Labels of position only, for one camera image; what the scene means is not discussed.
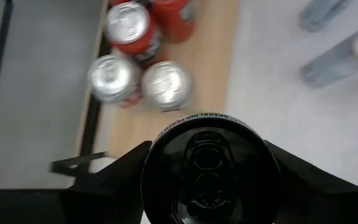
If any white Celsius can black lid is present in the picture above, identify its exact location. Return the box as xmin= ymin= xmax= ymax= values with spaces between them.
xmin=140 ymin=112 xmax=282 ymax=224

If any wooden tray board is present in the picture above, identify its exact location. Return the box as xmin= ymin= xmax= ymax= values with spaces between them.
xmin=48 ymin=0 xmax=241 ymax=175

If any silver Diet Coke can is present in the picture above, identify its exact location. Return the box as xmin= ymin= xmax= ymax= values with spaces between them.
xmin=87 ymin=53 xmax=144 ymax=108
xmin=140 ymin=60 xmax=194 ymax=112

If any blue silver Red Bull can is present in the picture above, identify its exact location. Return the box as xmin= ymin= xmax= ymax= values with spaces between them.
xmin=298 ymin=0 xmax=354 ymax=34
xmin=300 ymin=24 xmax=358 ymax=90

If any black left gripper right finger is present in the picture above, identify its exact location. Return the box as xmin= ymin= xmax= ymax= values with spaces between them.
xmin=264 ymin=139 xmax=358 ymax=224

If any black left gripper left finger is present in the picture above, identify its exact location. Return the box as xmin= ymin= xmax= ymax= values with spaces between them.
xmin=58 ymin=139 xmax=154 ymax=224

